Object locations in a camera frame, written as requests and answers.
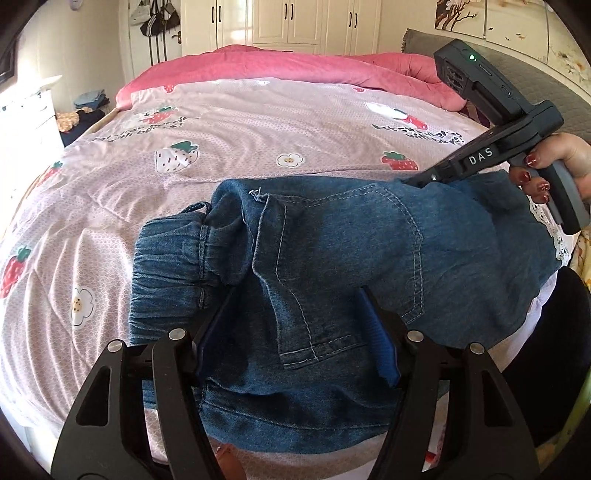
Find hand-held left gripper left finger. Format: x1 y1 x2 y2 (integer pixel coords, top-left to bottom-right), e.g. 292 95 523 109
51 288 241 480

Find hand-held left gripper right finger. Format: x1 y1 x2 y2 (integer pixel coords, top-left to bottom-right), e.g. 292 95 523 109
358 286 541 480

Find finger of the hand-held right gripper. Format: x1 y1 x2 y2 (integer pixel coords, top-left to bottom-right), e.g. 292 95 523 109
403 129 511 189

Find blue denim pants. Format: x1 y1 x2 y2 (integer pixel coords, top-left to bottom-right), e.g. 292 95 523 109
130 168 568 439

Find person's right hand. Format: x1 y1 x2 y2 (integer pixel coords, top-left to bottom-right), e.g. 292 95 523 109
508 133 591 204

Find grey headboard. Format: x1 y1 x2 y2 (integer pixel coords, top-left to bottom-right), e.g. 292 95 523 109
399 28 591 139

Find person's black garment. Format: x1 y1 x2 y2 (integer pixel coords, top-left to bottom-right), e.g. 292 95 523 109
502 267 591 462

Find pink strawberry printed blanket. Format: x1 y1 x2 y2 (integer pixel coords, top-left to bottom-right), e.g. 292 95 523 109
0 76 573 469

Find pink quilt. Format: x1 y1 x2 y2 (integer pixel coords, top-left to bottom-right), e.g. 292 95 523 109
115 45 468 112

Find white wardrobe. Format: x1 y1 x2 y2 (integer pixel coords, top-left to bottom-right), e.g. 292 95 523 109
182 0 384 57

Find dark navy cloth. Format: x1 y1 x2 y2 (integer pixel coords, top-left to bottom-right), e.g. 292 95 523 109
61 110 112 147

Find folded blue clothes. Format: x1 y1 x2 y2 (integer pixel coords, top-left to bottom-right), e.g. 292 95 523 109
75 91 110 112

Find white dresser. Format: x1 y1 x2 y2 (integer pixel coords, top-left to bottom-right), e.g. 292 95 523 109
0 85 64 155

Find white door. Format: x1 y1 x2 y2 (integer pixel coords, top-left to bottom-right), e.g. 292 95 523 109
126 0 185 86

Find black striped hanging bag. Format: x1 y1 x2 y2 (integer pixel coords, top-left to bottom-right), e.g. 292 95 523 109
139 9 161 37

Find dark hanging bag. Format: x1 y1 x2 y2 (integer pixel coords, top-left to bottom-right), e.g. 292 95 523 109
161 0 182 29

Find black television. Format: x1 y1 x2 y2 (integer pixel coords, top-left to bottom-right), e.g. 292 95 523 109
0 44 18 83

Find floral wall painting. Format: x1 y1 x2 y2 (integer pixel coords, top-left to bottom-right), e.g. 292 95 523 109
436 0 591 79

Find wooden bed frame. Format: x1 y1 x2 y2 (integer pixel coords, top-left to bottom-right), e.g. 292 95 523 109
83 105 122 140

